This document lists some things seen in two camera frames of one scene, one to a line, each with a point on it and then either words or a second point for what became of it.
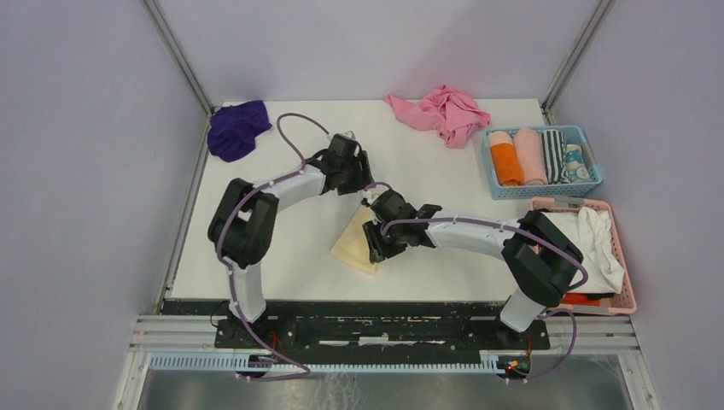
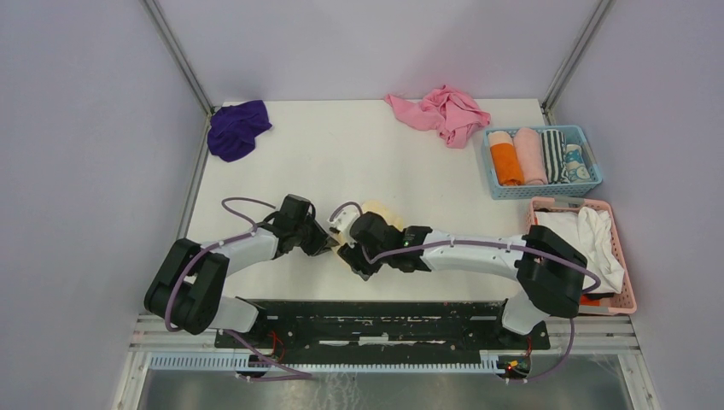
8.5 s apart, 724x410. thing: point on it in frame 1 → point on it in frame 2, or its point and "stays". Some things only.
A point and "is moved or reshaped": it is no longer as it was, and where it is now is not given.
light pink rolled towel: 533,165 stays
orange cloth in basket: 579,299 stays
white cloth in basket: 592,231 stays
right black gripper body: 391,243 → 353,254
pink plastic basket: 625,302 stays
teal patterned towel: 576,169 stays
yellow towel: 352,248 is moved or reshaped
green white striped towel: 554,148 stays
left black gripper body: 353,178 → 310,237
